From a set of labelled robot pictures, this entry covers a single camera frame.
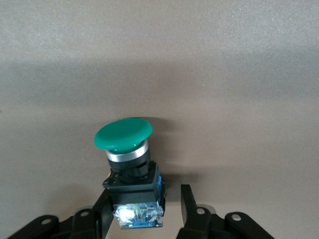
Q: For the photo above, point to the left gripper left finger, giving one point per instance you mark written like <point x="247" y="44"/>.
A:
<point x="87" y="224"/>

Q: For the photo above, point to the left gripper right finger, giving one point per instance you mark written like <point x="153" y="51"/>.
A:
<point x="194" y="221"/>

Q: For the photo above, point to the green push button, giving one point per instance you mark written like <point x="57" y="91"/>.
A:
<point x="124" y="134"/>

